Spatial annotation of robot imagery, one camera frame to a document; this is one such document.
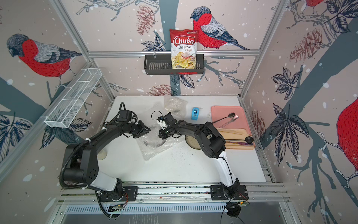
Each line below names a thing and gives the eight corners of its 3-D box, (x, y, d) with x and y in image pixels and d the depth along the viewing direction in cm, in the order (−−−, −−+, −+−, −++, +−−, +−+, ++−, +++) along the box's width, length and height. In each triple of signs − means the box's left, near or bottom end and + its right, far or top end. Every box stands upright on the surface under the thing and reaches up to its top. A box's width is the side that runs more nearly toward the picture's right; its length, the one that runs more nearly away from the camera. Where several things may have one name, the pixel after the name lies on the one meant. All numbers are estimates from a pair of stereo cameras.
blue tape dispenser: (190, 119, 108) (190, 116, 105) (192, 109, 114) (193, 106, 111) (197, 120, 107) (197, 117, 104) (199, 110, 114) (199, 107, 111)
